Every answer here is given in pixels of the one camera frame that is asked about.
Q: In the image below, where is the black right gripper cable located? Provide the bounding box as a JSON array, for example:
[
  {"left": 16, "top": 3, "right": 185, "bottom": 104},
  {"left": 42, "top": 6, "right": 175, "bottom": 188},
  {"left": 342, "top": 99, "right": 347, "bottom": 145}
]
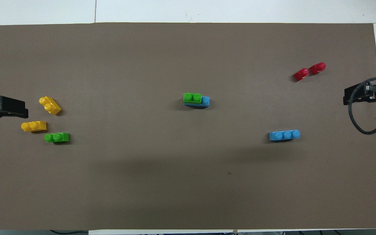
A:
[{"left": 348, "top": 76, "right": 376, "bottom": 135}]

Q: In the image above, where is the brown paper table mat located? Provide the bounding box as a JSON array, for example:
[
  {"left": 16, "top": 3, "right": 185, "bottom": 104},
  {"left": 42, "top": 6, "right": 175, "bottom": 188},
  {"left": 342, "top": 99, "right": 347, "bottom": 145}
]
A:
[{"left": 0, "top": 22, "right": 376, "bottom": 230}]

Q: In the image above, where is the yellow two-stud toy block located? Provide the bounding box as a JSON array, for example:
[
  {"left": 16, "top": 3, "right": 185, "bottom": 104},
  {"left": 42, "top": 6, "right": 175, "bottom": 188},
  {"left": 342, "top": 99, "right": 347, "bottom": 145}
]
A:
[
  {"left": 21, "top": 121, "right": 47, "bottom": 132},
  {"left": 39, "top": 96, "right": 62, "bottom": 115}
]

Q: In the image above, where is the blue three-stud toy block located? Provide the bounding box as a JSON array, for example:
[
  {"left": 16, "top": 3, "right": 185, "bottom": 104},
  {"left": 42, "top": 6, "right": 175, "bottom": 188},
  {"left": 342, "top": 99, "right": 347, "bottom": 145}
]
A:
[
  {"left": 269, "top": 130, "right": 301, "bottom": 141},
  {"left": 184, "top": 96, "right": 210, "bottom": 107}
]

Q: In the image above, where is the red one-stud toy block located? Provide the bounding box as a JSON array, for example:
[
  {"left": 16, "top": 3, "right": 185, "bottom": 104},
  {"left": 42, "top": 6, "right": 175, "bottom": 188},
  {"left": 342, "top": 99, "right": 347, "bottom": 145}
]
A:
[
  {"left": 293, "top": 68, "right": 310, "bottom": 82},
  {"left": 309, "top": 62, "right": 326, "bottom": 75}
]

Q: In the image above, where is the green two-stud toy block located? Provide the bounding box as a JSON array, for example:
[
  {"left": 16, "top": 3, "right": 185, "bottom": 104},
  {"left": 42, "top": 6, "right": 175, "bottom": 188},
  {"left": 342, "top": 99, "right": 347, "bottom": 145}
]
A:
[
  {"left": 44, "top": 133, "right": 70, "bottom": 143},
  {"left": 183, "top": 93, "right": 202, "bottom": 104}
]

